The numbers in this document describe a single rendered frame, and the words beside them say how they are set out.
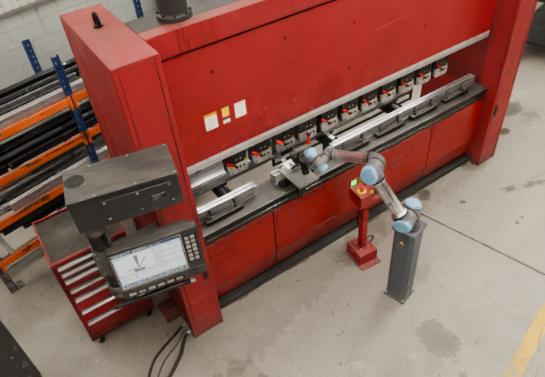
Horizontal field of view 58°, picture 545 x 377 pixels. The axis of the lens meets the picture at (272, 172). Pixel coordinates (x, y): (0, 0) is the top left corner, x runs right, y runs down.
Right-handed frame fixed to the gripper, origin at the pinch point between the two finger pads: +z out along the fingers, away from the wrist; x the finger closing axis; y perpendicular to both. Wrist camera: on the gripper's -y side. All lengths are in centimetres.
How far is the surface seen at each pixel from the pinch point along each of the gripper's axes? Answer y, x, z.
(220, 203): 1, 62, 7
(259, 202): -10.4, 33.9, 8.8
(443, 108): -11, -158, 7
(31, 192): 85, 169, 103
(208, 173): 27, 53, 26
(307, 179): -12.4, 0.1, -9.6
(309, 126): 20.7, -17.2, -17.9
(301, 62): 55, -12, -58
